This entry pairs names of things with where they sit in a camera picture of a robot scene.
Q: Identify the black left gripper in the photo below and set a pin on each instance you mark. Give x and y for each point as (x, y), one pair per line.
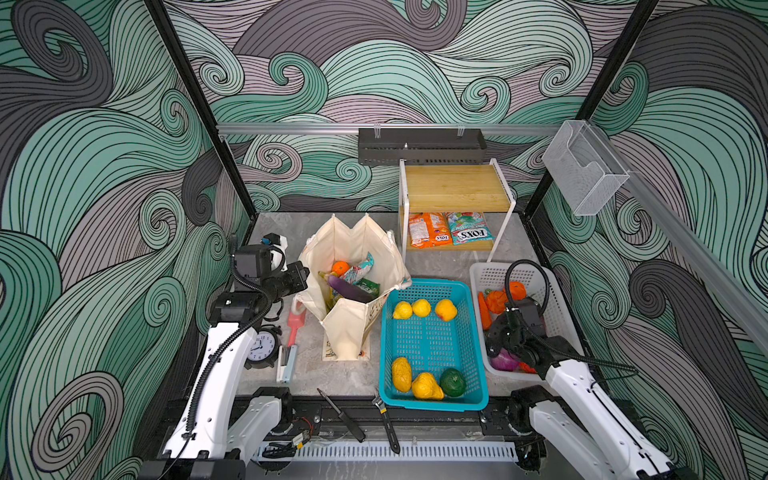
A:
(297, 273)

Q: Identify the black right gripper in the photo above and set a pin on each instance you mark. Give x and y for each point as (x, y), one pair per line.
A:
(494, 332)

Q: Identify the orange tangerine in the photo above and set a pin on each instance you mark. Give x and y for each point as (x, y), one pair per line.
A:
(339, 268)

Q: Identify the cream floral tote bag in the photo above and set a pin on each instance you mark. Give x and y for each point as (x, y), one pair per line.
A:
(348, 322)

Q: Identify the pink green candy bag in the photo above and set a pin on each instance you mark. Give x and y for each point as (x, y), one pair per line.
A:
(359, 271)

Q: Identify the purple eggplant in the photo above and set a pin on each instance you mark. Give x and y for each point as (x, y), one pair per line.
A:
(347, 290)

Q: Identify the yellow green candy bag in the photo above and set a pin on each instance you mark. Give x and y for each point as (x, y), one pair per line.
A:
(369, 286)

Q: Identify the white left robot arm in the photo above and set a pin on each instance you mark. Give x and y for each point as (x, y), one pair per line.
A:
(206, 443)

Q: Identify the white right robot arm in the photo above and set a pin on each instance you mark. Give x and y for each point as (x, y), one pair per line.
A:
(571, 410)

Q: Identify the teal Fox's candy bag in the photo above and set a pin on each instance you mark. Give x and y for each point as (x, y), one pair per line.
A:
(468, 227)

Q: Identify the orange Fox's candy bag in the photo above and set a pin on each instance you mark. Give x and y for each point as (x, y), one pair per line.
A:
(428, 230)

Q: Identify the purple onion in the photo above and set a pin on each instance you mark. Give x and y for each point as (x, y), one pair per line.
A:
(504, 361)

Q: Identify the red tomato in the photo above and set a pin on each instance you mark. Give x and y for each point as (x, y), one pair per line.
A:
(523, 367)

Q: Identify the orange tomato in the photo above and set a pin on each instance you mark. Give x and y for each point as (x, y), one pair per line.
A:
(517, 291)

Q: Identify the red orange bell pepper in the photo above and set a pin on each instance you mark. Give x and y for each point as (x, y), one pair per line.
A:
(496, 301)

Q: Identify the orange carrot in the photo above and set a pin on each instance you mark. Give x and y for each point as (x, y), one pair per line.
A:
(486, 319)

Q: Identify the white plastic basket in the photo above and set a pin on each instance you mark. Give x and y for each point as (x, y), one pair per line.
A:
(557, 319)

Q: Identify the yellow orange peach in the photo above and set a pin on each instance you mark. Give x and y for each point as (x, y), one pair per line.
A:
(446, 310)

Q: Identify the black alarm clock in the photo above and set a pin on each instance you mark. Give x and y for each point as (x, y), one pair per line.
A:
(265, 350)

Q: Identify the green avocado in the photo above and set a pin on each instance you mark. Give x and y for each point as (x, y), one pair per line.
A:
(452, 383)

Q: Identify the teal plastic basket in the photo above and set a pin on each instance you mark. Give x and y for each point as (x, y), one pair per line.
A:
(432, 345)

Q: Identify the yellow lemon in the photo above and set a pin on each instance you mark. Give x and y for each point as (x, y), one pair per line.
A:
(402, 311)
(421, 308)

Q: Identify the large yellow pear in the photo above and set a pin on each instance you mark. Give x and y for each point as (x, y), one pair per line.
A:
(426, 387)

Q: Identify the yellow starfruit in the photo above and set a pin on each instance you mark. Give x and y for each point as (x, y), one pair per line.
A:
(402, 377)

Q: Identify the white wooden shelf rack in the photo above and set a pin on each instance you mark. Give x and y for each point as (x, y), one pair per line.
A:
(445, 188)

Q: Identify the black adjustable wrench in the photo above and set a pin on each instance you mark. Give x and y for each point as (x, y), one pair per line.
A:
(387, 424)

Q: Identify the pink handled brush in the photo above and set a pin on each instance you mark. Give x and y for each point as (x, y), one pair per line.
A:
(288, 354)

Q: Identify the white slotted cable duct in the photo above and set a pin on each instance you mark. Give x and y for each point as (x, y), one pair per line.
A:
(448, 451)

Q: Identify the clear acrylic wall holder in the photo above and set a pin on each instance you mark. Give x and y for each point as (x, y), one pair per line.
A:
(585, 166)

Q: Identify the black wall tray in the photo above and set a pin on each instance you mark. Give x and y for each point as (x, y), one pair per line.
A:
(380, 146)

